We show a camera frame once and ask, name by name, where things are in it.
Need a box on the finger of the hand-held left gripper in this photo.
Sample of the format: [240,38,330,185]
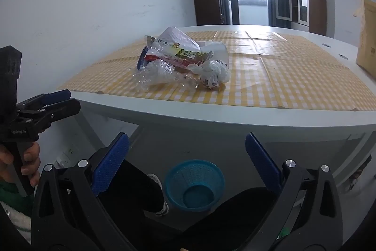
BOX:
[16,89,71,113]
[16,99,81,134]

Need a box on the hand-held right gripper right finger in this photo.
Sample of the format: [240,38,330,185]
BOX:
[235,132,344,251]

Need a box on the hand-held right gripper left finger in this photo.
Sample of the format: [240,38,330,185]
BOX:
[31,132,138,251]

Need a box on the blue plastic wastebasket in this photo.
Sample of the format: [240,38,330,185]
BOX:
[164,160,225,213]

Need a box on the blue packet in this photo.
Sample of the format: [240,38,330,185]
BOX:
[137,47,149,70]

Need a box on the white printed bag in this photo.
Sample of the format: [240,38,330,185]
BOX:
[188,58,231,90]

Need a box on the printed snack wrapper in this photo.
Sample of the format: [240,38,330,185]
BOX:
[145,35,214,68]

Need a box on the person's left forearm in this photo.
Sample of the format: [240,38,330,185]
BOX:
[0,177,34,244]

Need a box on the person's left hand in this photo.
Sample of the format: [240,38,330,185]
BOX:
[0,142,41,187]

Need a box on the person's left white shoe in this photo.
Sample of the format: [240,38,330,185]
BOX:
[146,173,169,217]

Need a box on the yellow checked tablecloth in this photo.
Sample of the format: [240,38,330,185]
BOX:
[56,30,376,111]

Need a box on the dark glass door cabinet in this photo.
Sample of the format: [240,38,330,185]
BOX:
[273,0,295,29]

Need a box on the cardboard box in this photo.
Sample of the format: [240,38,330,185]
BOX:
[353,0,376,79]

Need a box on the brown cabinet glass door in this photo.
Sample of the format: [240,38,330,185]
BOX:
[294,0,328,36]

